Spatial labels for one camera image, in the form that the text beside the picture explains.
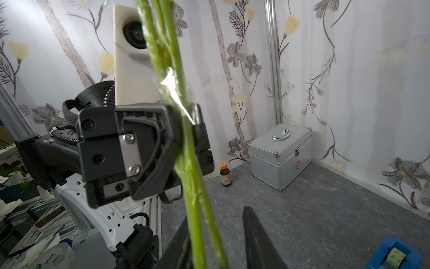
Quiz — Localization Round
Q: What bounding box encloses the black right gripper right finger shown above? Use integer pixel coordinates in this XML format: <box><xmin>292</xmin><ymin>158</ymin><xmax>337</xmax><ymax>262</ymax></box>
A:
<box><xmin>243</xmin><ymin>206</ymin><xmax>288</xmax><ymax>269</ymax></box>

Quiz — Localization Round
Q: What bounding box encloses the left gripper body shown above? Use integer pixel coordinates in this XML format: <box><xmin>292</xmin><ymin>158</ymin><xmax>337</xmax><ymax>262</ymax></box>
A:
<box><xmin>75</xmin><ymin>102</ymin><xmax>216</xmax><ymax>209</ymax></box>

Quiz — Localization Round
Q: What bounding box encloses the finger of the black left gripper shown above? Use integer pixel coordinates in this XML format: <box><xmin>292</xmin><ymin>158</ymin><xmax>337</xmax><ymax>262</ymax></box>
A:
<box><xmin>115</xmin><ymin>104</ymin><xmax>181</xmax><ymax>200</ymax></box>

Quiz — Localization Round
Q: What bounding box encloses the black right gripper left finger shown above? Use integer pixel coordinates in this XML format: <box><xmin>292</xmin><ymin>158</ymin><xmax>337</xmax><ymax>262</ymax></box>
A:
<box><xmin>153</xmin><ymin>217</ymin><xmax>193</xmax><ymax>269</ymax></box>

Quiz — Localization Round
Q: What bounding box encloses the artificial flower bouquet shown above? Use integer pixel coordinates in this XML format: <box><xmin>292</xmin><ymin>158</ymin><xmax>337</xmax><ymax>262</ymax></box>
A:
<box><xmin>137</xmin><ymin>1</ymin><xmax>229</xmax><ymax>269</ymax></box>

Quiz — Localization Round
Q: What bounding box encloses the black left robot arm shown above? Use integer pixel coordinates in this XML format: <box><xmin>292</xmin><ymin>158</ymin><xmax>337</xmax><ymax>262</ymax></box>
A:
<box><xmin>16</xmin><ymin>81</ymin><xmax>193</xmax><ymax>269</ymax></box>

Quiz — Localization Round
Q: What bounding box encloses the brown bottle with orange cap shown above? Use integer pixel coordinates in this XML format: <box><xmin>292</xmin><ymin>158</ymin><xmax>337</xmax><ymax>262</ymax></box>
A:
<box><xmin>220</xmin><ymin>163</ymin><xmax>232</xmax><ymax>187</ymax></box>

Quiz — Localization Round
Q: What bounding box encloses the silver aluminium case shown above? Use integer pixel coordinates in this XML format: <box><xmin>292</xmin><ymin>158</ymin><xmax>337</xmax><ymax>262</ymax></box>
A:
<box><xmin>248</xmin><ymin>123</ymin><xmax>313</xmax><ymax>192</ymax></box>

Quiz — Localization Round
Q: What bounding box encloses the left wrist camera white housing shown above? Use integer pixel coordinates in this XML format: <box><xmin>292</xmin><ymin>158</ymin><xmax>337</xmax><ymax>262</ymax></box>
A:
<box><xmin>113</xmin><ymin>5</ymin><xmax>161</xmax><ymax>105</ymax></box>

